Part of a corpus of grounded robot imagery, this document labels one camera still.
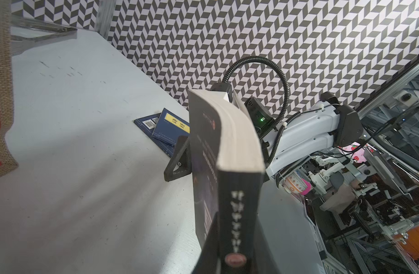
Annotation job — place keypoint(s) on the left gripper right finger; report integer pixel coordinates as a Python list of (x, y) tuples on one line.
[(263, 261)]

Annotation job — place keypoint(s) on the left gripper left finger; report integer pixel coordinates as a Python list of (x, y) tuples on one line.
[(208, 262)]

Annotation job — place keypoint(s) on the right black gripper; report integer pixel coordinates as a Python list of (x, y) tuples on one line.
[(180, 164)]

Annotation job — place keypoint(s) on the blue book barcode back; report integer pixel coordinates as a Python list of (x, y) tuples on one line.
[(147, 124)]

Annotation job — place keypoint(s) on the dark blue bottom book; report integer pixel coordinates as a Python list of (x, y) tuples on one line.
[(227, 175)]

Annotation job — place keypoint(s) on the red burlap canvas bag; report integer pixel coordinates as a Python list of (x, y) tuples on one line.
[(7, 161)]

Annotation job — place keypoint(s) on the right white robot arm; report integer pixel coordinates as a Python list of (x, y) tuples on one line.
[(298, 126)]

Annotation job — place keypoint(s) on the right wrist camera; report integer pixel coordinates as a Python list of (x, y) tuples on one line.
[(225, 88)]

